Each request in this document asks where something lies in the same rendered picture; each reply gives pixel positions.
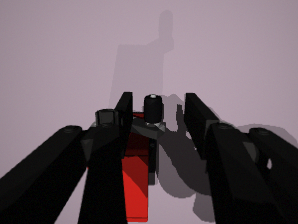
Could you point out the red pencil sharpener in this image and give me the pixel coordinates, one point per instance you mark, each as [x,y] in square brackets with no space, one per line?
[140,157]

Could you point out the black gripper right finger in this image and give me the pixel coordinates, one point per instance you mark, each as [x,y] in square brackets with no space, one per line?
[240,195]

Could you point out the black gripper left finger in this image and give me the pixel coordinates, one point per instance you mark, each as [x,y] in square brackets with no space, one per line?
[36,190]

